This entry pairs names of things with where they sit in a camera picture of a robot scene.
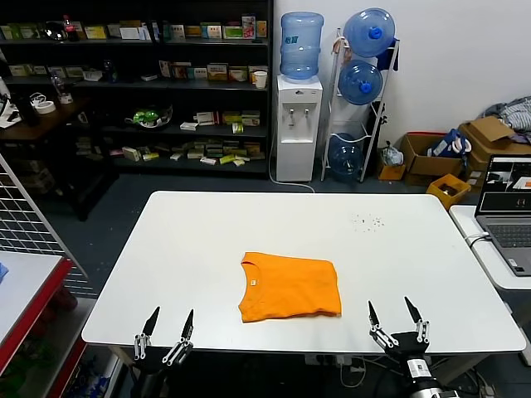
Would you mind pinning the white paper cup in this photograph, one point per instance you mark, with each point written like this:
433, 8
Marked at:
260, 79

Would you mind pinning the small box with plastic bag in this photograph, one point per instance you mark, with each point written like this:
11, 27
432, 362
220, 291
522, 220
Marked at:
392, 170

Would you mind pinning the cola bottle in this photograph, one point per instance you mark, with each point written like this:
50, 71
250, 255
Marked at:
68, 29

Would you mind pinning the grey laptop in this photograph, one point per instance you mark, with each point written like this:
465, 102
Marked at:
506, 236

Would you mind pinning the upright blue water jug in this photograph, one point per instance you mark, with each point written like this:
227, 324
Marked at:
302, 45

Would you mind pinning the pile of grey clothes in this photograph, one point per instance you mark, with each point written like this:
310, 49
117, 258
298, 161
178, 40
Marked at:
514, 114

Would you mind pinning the plain white box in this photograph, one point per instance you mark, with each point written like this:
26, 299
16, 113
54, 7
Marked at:
130, 33

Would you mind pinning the small white side table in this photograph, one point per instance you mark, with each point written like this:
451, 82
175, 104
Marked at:
464, 219

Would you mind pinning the orange t-shirt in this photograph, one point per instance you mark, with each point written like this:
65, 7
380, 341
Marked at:
290, 290

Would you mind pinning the blue bag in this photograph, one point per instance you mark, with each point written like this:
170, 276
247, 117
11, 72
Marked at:
446, 143

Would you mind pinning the scattered small crumbs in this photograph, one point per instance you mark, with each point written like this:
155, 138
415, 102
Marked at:
367, 220

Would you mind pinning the tilted blue water jug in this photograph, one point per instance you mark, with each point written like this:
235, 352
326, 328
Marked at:
367, 33
359, 83
346, 157

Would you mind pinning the white tape roll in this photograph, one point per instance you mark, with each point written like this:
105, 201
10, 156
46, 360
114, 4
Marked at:
45, 108

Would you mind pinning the silver metal bowl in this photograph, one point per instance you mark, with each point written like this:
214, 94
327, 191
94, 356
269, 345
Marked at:
56, 31

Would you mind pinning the white work table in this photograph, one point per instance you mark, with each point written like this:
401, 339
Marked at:
207, 232

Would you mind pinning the black shelf unit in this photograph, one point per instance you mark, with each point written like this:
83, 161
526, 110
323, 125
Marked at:
124, 89

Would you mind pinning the bowl of green packets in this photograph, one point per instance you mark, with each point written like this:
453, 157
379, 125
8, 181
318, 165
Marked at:
147, 117

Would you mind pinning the brown wooden table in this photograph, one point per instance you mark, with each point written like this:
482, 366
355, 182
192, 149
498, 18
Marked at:
37, 128

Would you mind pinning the open cardboard box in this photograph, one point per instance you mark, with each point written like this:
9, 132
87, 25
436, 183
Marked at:
431, 166

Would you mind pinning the orange white box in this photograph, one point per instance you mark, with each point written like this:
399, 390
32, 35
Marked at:
217, 71

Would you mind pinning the white metal jug rack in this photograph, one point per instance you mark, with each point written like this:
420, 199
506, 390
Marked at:
373, 124

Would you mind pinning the blue cloth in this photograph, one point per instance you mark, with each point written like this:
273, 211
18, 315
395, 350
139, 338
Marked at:
3, 271

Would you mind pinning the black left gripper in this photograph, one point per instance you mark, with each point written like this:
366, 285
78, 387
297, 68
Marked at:
155, 371

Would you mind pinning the clear water bottle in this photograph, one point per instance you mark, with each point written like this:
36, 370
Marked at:
58, 85

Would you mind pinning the pink green box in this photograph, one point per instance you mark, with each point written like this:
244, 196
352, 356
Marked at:
249, 27

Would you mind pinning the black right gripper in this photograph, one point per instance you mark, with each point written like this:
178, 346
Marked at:
408, 348

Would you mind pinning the white water dispenser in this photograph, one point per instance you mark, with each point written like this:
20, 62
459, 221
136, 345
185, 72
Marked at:
296, 137

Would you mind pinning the red-edged white table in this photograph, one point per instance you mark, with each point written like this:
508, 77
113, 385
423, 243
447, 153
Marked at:
29, 282

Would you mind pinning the yellow plastic crate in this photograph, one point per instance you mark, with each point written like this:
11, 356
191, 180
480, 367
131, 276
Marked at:
450, 192

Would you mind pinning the large cardboard box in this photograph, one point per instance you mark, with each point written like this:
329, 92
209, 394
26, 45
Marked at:
489, 132

